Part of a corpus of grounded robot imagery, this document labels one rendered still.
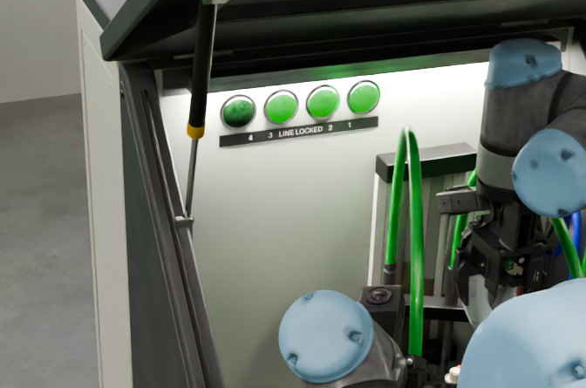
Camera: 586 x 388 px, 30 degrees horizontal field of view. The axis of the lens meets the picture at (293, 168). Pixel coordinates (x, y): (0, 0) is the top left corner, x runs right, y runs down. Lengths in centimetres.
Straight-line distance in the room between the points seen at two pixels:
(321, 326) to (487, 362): 37
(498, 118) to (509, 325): 66
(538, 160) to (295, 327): 27
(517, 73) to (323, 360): 40
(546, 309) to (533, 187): 50
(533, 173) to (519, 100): 16
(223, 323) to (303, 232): 18
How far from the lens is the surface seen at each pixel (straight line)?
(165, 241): 130
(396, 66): 147
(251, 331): 161
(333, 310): 89
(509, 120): 116
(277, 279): 158
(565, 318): 50
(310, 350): 88
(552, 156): 98
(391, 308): 111
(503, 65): 114
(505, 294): 131
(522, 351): 51
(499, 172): 118
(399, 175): 145
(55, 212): 419
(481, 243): 123
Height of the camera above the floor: 193
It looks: 25 degrees down
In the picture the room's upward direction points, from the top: 2 degrees clockwise
